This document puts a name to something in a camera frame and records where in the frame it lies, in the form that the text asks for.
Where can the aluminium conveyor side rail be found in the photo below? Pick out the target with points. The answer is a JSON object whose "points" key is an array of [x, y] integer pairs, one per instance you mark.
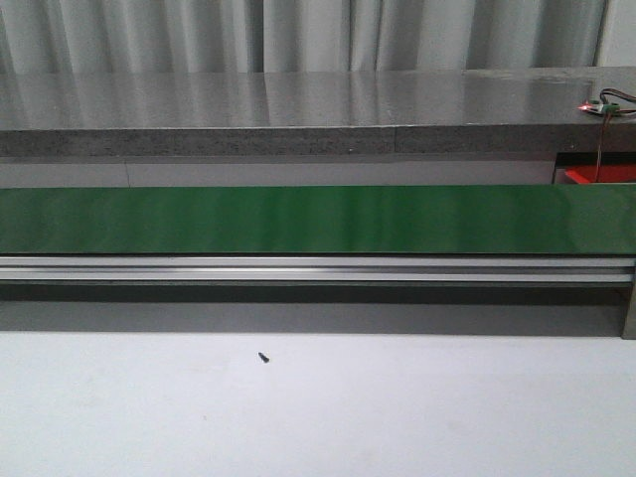
{"points": [[475, 269]]}

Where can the grey curtain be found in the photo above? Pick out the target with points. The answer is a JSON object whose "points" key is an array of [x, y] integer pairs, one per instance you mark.
{"points": [[82, 37]]}

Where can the red plastic bin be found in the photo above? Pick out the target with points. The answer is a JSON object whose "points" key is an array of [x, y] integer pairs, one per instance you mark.
{"points": [[612, 174]]}

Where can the small green circuit board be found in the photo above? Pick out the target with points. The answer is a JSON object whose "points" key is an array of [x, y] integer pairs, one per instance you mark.
{"points": [[598, 107]]}

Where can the green conveyor belt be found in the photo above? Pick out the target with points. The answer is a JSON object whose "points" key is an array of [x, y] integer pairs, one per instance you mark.
{"points": [[495, 219]]}

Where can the grey conveyor support leg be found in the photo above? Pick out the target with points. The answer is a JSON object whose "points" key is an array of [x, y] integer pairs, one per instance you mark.
{"points": [[629, 326]]}

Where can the grey stone counter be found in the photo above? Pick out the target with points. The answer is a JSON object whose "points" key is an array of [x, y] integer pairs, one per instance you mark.
{"points": [[342, 114]]}

